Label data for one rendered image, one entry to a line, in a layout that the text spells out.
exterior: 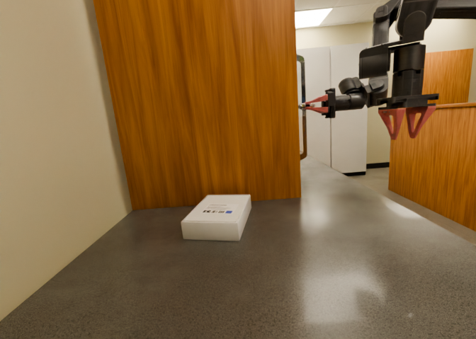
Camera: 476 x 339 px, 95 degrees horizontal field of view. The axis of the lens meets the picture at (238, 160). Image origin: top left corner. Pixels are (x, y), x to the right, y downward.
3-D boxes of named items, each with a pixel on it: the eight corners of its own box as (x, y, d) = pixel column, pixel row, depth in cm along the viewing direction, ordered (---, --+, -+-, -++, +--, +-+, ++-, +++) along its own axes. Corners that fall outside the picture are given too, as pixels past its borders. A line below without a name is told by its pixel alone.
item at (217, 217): (183, 239, 45) (180, 221, 44) (208, 208, 60) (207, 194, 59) (239, 242, 42) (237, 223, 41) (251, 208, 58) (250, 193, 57)
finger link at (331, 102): (300, 95, 81) (326, 93, 81) (301, 115, 83) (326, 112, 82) (306, 93, 75) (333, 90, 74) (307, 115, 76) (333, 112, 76)
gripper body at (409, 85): (375, 107, 55) (376, 76, 53) (416, 103, 54) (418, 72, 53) (392, 105, 48) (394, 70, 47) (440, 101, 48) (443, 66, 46)
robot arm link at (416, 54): (429, 37, 45) (423, 43, 50) (388, 44, 48) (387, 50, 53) (426, 72, 46) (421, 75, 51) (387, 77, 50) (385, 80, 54)
